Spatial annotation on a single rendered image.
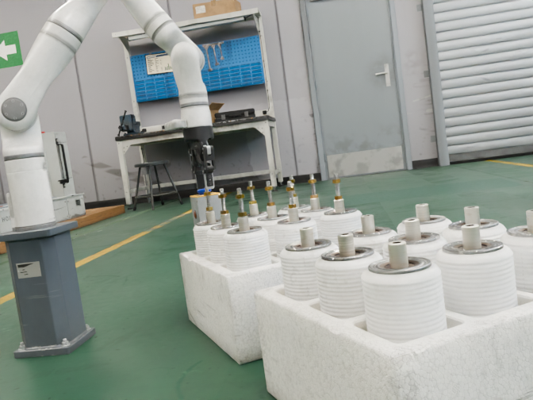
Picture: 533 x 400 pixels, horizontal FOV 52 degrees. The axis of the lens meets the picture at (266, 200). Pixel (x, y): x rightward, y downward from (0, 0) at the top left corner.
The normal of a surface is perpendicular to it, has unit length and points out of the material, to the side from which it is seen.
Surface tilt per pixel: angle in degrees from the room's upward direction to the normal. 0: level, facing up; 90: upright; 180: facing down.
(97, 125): 90
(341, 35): 90
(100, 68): 90
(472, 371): 90
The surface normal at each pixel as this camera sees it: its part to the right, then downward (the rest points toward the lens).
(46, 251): 0.58, 0.00
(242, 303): 0.39, 0.03
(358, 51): -0.13, 0.11
